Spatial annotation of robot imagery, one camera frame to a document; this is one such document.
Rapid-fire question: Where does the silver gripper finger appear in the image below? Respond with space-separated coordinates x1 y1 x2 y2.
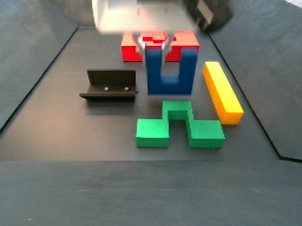
134 34 145 59
161 34 174 61

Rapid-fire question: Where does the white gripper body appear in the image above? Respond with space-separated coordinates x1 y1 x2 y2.
92 0 194 34

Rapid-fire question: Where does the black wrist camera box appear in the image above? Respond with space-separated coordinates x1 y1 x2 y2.
181 0 233 34

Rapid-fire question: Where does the green zigzag block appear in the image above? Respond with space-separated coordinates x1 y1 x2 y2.
136 101 225 148

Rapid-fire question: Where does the red slotted board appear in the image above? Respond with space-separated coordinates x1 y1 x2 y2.
120 30 198 62

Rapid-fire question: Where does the black angle bracket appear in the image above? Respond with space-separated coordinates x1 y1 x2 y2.
78 69 136 101

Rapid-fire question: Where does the blue U-shaped block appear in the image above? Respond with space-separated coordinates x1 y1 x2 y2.
145 49 196 95

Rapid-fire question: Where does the yellow long bar block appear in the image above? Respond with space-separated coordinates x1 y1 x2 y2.
203 62 244 125

